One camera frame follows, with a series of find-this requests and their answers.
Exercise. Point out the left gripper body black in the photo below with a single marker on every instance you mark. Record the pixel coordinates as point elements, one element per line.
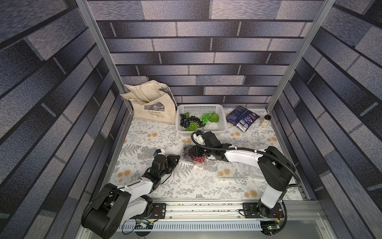
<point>162,173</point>

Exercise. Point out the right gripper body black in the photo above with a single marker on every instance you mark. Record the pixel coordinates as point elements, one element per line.
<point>198,150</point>

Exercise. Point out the clear clamshell container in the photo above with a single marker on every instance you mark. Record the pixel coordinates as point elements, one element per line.
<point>191,161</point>
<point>241,164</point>

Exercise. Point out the green grape bunch front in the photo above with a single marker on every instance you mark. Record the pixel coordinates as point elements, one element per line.
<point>192,126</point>

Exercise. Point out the green grape bunch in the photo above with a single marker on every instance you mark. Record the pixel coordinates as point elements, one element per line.
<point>192,126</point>
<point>210,117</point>

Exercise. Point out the red grape bunch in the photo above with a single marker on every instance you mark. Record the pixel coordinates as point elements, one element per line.
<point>199,160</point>

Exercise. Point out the dark purple grape bunch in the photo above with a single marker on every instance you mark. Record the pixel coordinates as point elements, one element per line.
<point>187,154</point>

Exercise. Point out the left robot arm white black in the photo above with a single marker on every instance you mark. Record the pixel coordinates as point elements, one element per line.
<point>128,194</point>

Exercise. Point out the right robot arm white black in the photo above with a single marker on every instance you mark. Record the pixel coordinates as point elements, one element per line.
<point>278,172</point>

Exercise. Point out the black grape bunch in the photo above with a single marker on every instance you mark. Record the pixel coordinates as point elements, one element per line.
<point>186,118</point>

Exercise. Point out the white plastic basket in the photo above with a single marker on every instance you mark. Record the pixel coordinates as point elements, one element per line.
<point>198,110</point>

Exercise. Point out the floral tablecloth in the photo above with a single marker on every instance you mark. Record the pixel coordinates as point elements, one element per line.
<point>188,180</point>

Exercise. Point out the dark blue snack bag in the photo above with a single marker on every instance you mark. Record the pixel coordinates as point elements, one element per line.
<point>242,118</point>

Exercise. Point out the small black-capped bottle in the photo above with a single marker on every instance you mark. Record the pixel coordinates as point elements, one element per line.
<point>266,121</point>

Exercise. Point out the beige canvas tote bag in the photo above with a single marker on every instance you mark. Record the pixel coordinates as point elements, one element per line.
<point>152,101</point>

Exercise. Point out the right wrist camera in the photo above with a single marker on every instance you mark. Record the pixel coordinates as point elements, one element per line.
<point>198,137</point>

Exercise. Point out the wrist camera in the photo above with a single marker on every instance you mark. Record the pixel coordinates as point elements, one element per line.
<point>198,137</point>
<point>159,152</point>

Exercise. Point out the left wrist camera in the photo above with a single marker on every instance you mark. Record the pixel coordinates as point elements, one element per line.
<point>159,152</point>

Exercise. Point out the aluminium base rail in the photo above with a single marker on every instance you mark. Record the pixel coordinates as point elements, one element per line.
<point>225,216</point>

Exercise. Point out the left aluminium frame post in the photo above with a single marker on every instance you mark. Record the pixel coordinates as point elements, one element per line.
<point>99,40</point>

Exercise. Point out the aluminium frame post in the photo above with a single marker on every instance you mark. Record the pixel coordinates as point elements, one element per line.
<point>316,24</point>
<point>99,40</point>

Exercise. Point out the right aluminium frame post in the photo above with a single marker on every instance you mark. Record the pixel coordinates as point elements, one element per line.
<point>316,24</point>

